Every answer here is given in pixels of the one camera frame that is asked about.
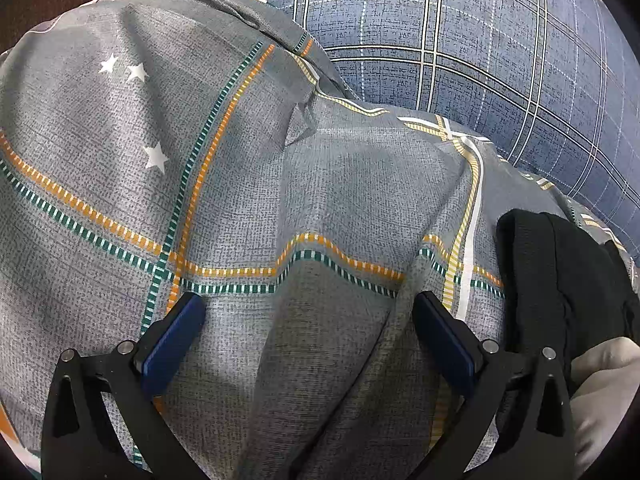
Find grey plaid quilt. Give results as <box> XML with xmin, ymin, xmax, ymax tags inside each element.
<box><xmin>1</xmin><ymin>0</ymin><xmax>639</xmax><ymax>479</ymax></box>

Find beige folded garment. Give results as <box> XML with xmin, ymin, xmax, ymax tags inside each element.
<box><xmin>570</xmin><ymin>337</ymin><xmax>639</xmax><ymax>478</ymax></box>

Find blue plaid pillow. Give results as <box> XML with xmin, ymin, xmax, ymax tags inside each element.
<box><xmin>267</xmin><ymin>0</ymin><xmax>639</xmax><ymax>256</ymax></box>

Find black pants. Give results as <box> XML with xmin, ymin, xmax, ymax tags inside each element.
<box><xmin>496</xmin><ymin>209</ymin><xmax>639</xmax><ymax>393</ymax></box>

